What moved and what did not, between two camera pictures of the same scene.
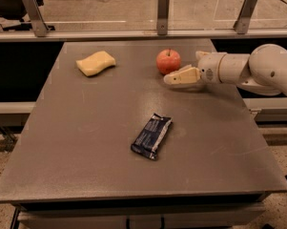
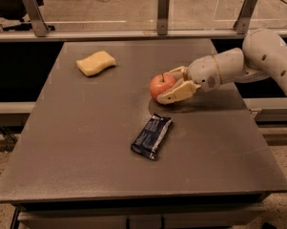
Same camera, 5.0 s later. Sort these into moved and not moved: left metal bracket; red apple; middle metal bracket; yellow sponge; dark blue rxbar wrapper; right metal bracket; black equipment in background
Moved: red apple
Not moved: dark blue rxbar wrapper; black equipment in background; yellow sponge; right metal bracket; middle metal bracket; left metal bracket
